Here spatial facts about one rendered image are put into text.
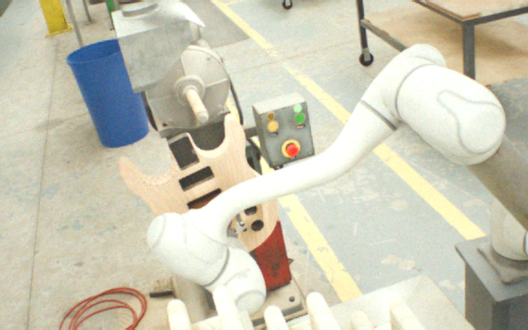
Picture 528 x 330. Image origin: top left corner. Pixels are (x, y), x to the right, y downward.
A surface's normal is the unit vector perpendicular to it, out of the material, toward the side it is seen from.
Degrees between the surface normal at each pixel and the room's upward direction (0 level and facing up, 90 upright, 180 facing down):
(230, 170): 88
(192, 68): 83
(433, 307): 0
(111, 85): 94
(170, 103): 93
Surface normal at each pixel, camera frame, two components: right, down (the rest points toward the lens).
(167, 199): 0.28, 0.40
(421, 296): -0.18, -0.86
